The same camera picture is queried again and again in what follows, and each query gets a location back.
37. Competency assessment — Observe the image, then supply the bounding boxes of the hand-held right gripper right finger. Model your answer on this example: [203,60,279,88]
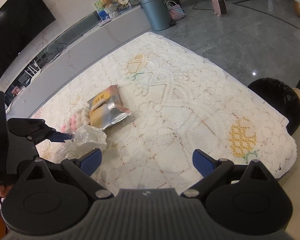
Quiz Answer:
[181,149,278,198]

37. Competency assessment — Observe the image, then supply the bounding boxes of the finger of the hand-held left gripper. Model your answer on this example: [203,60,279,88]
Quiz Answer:
[8,118,73,144]

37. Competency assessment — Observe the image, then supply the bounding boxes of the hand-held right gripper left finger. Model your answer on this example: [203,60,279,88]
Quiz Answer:
[15,148,114,201]

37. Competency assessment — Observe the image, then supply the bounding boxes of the clear plastic bag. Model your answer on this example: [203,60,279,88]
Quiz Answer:
[50,125,108,161]

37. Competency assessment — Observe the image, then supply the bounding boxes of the person's left hand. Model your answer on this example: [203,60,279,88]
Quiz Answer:
[0,184,14,198]

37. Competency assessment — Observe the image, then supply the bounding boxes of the white pink knitted toy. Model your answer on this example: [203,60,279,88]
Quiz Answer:
[61,106,92,133]

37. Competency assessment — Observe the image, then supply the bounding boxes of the silver orange snack packet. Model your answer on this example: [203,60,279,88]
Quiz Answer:
[87,84,132,131]

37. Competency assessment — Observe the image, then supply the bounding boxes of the white lace tablecloth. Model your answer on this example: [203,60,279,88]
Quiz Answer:
[29,31,298,196]

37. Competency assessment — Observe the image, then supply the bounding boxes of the white router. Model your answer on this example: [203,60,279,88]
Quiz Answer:
[27,59,42,76]

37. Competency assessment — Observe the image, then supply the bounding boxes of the black fuzzy stool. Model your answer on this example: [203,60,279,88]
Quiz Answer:
[247,77,300,136]

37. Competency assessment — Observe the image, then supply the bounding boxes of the white marble tv console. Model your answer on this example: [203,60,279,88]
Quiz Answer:
[5,5,153,120]

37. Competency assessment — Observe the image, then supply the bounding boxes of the black television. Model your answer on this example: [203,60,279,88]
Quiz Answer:
[0,0,56,85]

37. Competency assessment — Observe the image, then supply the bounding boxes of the green white picture board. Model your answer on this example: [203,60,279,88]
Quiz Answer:
[93,0,106,14]

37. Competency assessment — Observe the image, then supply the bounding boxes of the pink woven basket bag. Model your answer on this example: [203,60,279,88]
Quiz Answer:
[166,0,186,21]

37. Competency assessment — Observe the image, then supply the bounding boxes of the blue trash bin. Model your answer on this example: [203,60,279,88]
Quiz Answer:
[140,0,171,31]

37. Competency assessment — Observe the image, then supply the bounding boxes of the pink space heater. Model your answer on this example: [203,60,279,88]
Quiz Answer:
[212,0,228,16]

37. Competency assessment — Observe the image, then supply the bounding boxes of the black cable bundle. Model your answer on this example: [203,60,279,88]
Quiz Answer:
[46,39,68,56]

